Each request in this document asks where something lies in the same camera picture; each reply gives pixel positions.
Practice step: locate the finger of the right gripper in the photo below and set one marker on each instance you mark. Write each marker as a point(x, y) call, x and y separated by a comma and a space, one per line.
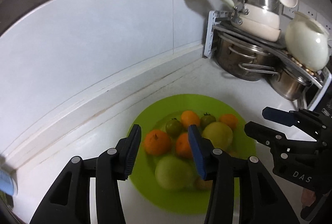
point(279, 116)
point(277, 140)

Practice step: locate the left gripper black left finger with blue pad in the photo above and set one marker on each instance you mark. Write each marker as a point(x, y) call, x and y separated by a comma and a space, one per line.
point(67, 200)

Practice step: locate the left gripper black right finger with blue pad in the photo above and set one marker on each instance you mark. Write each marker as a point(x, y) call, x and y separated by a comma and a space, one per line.
point(261, 199)

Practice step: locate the small orange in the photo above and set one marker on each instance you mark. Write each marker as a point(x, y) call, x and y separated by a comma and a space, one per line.
point(182, 146)
point(230, 120)
point(189, 118)

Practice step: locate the yellow brown round fruit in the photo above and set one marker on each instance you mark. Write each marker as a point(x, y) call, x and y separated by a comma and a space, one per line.
point(200, 184)

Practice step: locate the small yellow green fruit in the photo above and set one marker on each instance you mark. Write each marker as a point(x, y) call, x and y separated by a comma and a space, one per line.
point(206, 119)

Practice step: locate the dark green round fruit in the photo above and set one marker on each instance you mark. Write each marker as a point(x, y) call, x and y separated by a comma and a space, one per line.
point(173, 127)

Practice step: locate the large orange with stem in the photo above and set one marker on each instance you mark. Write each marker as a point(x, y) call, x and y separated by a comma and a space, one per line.
point(157, 143)

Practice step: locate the person's hand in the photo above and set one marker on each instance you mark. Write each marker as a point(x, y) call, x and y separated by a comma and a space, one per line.
point(308, 198)

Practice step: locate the small steel pot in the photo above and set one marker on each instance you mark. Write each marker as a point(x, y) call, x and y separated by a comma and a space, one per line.
point(287, 84)

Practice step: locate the black knife block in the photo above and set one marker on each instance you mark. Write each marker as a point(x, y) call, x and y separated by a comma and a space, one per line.
point(325, 105)

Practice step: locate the green apple back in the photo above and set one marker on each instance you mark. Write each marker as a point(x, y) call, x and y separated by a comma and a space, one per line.
point(220, 134)

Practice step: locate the green apple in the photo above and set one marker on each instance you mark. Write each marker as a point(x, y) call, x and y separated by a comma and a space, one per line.
point(220, 134)
point(172, 173)

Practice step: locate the blue white bottle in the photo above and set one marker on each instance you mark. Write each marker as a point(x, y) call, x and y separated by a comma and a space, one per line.
point(8, 183)

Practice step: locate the large steel pot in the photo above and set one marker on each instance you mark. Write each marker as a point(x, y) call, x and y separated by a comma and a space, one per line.
point(244, 60)

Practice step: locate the green plate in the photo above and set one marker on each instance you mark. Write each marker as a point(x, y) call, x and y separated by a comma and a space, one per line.
point(188, 200)

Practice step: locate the white ceramic pot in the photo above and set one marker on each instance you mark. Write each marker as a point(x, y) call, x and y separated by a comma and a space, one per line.
point(306, 40)

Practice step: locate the small orange behind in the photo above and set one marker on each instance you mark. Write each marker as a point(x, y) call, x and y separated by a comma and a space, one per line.
point(189, 118)

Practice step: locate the small orange on plate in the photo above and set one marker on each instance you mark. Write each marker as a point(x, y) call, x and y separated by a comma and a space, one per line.
point(182, 146)

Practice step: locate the green apple front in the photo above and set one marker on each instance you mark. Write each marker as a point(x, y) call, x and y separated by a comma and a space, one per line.
point(172, 173)

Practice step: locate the white metal pot rack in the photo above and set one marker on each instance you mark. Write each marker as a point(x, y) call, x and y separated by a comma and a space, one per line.
point(218, 22)

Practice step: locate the white wall socket strip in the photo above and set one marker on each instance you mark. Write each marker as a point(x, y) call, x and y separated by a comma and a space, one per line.
point(308, 11)

